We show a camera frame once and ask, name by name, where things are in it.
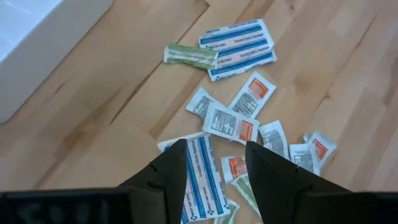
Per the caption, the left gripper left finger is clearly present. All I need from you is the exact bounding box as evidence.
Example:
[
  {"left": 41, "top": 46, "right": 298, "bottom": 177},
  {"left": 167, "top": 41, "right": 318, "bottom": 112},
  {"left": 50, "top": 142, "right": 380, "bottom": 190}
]
[{"left": 0, "top": 139, "right": 188, "bottom": 224}]

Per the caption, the blue stripe bandage packet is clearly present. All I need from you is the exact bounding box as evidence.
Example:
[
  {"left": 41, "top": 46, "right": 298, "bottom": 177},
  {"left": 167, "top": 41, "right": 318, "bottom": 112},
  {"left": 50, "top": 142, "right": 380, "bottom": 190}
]
[{"left": 157, "top": 132, "right": 231, "bottom": 224}]

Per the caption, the white plastic bin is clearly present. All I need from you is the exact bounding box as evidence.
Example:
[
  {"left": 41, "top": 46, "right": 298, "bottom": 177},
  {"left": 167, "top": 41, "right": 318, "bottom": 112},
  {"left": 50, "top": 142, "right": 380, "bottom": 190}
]
[{"left": 0, "top": 0, "right": 114, "bottom": 124}]

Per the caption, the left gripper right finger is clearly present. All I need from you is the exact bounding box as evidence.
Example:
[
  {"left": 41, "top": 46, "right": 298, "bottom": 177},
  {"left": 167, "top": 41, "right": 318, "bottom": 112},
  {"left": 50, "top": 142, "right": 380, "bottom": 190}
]
[{"left": 245, "top": 141, "right": 398, "bottom": 224}]

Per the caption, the white printed first-aid packet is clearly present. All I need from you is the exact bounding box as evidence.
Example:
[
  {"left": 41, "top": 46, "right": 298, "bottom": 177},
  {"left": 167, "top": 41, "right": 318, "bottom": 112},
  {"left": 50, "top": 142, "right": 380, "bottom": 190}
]
[
  {"left": 185, "top": 87, "right": 224, "bottom": 121},
  {"left": 289, "top": 143, "right": 321, "bottom": 177},
  {"left": 259, "top": 120, "right": 290, "bottom": 159}
]

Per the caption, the blue print bandage packet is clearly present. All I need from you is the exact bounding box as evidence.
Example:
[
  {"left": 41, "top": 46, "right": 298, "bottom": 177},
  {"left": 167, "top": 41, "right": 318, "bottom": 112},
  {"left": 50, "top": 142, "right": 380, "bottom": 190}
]
[{"left": 198, "top": 18, "right": 277, "bottom": 82}]

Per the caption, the green print bandage packet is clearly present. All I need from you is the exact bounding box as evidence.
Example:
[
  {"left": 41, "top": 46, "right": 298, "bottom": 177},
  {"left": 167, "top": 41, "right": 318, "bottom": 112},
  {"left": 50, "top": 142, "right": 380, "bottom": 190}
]
[
  {"left": 231, "top": 174, "right": 262, "bottom": 215},
  {"left": 214, "top": 198, "right": 240, "bottom": 224},
  {"left": 164, "top": 42, "right": 218, "bottom": 71}
]

